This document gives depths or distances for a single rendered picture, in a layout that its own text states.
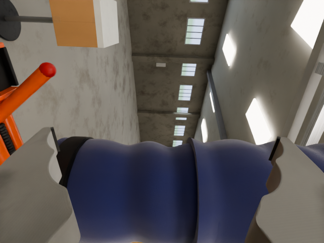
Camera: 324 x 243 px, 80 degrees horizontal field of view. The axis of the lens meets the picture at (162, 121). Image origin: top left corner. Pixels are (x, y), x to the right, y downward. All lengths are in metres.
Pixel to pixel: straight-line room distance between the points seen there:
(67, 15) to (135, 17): 7.47
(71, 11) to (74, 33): 0.17
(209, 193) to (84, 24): 1.72
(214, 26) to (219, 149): 9.21
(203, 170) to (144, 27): 9.15
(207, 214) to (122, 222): 0.14
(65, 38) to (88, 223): 1.72
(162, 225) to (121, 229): 0.07
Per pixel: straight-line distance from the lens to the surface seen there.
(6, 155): 0.46
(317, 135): 2.60
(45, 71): 0.35
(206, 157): 0.38
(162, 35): 9.50
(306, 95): 2.72
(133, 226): 0.39
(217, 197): 0.36
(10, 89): 0.44
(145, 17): 9.25
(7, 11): 2.59
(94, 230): 0.39
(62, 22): 1.96
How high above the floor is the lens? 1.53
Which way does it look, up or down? level
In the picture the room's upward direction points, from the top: 92 degrees clockwise
